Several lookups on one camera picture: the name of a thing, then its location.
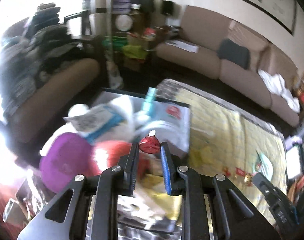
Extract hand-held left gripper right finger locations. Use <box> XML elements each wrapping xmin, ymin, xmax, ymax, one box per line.
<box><xmin>160</xmin><ymin>142</ymin><xmax>280</xmax><ymax>240</ymax></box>

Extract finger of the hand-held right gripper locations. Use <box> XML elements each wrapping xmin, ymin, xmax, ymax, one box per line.
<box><xmin>252</xmin><ymin>172</ymin><xmax>299</xmax><ymax>227</ymax></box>

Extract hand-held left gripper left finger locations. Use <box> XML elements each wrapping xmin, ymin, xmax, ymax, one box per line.
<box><xmin>17</xmin><ymin>142</ymin><xmax>140</xmax><ymax>240</ymax></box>

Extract red foil candy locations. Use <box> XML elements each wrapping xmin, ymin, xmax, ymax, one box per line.
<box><xmin>139</xmin><ymin>130</ymin><xmax>160</xmax><ymax>154</ymax></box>

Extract mint green tray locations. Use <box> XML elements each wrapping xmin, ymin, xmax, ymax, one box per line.
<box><xmin>253</xmin><ymin>152</ymin><xmax>277</xmax><ymax>178</ymax></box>

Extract black storage box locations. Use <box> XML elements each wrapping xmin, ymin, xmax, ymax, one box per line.
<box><xmin>17</xmin><ymin>87</ymin><xmax>192</xmax><ymax>234</ymax></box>

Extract yellow packet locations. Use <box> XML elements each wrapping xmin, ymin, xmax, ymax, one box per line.
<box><xmin>141</xmin><ymin>174</ymin><xmax>183</xmax><ymax>221</ymax></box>

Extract red plastic bag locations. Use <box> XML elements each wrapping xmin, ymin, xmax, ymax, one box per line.
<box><xmin>92</xmin><ymin>141</ymin><xmax>148</xmax><ymax>176</ymax></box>

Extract white appliance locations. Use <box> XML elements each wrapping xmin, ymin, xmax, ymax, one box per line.
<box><xmin>285</xmin><ymin>136</ymin><xmax>304</xmax><ymax>178</ymax></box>

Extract white plush toy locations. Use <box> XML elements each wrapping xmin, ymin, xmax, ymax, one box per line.
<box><xmin>64</xmin><ymin>96</ymin><xmax>136</xmax><ymax>144</ymax></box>

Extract teal tube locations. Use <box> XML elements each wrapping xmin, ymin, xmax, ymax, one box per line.
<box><xmin>141</xmin><ymin>87</ymin><xmax>158</xmax><ymax>116</ymax></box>

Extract yellow checked blanket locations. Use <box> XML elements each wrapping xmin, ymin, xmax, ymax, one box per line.
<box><xmin>117</xmin><ymin>79</ymin><xmax>287</xmax><ymax>240</ymax></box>

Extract brown armchair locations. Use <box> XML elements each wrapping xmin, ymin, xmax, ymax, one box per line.
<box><xmin>2</xmin><ymin>57</ymin><xmax>100</xmax><ymax>143</ymax></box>

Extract pile of white clothes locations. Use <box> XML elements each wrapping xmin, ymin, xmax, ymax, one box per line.
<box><xmin>258</xmin><ymin>69</ymin><xmax>301</xmax><ymax>113</ymax></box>

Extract green bag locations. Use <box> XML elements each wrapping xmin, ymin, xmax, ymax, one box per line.
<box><xmin>123</xmin><ymin>44</ymin><xmax>146</xmax><ymax>59</ymax></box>

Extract brown sofa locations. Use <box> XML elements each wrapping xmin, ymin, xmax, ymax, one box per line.
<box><xmin>155</xmin><ymin>5</ymin><xmax>301</xmax><ymax>128</ymax></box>

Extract white paper sheet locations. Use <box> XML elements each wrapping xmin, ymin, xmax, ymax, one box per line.
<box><xmin>166</xmin><ymin>40</ymin><xmax>199</xmax><ymax>53</ymax></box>

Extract dark grey cushion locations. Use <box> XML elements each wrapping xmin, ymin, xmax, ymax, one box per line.
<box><xmin>217</xmin><ymin>39</ymin><xmax>251</xmax><ymax>70</ymax></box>

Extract round white disc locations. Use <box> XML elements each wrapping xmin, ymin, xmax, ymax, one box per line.
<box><xmin>115</xmin><ymin>15</ymin><xmax>132</xmax><ymax>32</ymax></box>

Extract pile of dark clothes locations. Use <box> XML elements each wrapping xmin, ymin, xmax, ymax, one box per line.
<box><xmin>0</xmin><ymin>2</ymin><xmax>93</xmax><ymax>115</ymax></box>

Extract black speaker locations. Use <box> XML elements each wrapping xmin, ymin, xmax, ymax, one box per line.
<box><xmin>161</xmin><ymin>0</ymin><xmax>174</xmax><ymax>16</ymax></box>

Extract stack of purple boxes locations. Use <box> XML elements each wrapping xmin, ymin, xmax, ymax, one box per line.
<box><xmin>112</xmin><ymin>0</ymin><xmax>132</xmax><ymax>14</ymax></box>

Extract framed wall painting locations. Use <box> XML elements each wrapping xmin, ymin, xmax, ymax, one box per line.
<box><xmin>187</xmin><ymin>0</ymin><xmax>298</xmax><ymax>35</ymax></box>

